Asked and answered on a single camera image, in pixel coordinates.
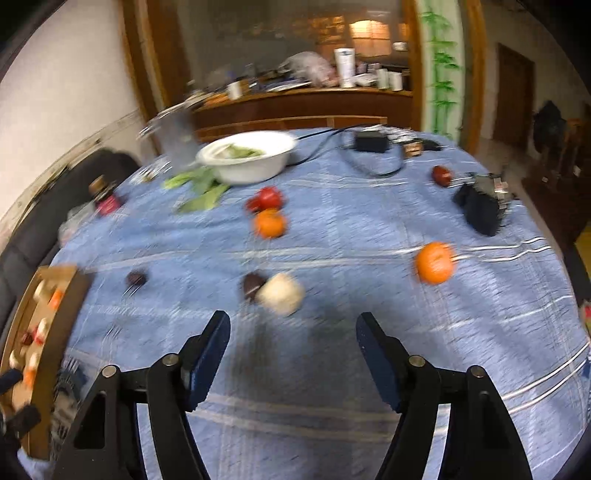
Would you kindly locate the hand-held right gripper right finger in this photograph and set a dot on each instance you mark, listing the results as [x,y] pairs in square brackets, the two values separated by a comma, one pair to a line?
[381,369]

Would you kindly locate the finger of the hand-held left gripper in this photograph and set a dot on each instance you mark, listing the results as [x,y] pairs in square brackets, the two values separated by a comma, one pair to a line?
[23,421]
[10,380]

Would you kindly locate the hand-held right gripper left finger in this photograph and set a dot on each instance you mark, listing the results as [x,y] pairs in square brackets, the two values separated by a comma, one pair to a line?
[210,364]

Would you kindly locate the cardboard box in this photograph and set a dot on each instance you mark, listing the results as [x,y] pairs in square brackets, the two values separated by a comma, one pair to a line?
[69,295]

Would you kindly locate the blue printed bag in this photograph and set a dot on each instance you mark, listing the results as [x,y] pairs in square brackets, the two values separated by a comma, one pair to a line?
[69,387]

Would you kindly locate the black leather sofa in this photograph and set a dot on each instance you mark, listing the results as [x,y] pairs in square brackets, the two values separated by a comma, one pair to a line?
[27,230]

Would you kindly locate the red tomato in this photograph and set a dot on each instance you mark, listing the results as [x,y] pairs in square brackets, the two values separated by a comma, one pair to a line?
[265,198]

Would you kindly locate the green leafy vegetable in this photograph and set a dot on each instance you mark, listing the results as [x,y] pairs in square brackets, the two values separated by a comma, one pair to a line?
[203,189]

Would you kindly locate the black pouch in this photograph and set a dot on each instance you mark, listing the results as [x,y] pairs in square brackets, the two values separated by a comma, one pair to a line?
[480,210]

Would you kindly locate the dark bottle with red label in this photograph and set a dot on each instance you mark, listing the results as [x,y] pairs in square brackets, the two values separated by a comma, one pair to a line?
[105,197]

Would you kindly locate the white bowl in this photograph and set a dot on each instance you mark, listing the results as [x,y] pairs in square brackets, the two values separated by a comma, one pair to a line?
[251,168]

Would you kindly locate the dark red round fruit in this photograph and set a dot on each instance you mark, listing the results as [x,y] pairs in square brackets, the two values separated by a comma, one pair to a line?
[442,175]

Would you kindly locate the green vegetable leaf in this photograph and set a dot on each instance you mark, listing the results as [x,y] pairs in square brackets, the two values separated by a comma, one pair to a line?
[240,151]

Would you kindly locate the silver metal device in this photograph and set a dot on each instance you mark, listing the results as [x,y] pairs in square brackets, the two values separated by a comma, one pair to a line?
[498,184]

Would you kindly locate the small brown box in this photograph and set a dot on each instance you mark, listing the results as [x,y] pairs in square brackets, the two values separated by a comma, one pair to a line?
[413,149]

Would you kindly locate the black power adapter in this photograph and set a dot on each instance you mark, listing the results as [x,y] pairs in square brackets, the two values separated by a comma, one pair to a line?
[371,141]

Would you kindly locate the glass mug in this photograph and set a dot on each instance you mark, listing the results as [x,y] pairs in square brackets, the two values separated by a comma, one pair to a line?
[173,136]

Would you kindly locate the white bottle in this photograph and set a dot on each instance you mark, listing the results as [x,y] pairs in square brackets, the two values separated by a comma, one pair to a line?
[234,90]

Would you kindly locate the dark hanging jacket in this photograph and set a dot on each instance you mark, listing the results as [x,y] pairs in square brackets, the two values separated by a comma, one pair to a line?
[549,124]

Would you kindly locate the white cylindrical container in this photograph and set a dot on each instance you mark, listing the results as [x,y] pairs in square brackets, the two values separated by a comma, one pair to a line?
[344,67]

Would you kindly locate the brown wooden door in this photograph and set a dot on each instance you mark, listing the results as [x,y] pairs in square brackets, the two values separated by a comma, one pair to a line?
[515,92]

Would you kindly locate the crumpled plastic bag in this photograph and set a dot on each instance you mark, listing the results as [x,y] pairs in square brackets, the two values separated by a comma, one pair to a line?
[307,67]

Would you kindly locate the wooden framed glass panel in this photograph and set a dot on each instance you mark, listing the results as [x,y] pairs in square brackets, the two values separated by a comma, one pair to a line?
[258,37]

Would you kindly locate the bamboo print wall scroll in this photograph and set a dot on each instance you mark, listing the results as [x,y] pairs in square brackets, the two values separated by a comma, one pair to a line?
[441,64]

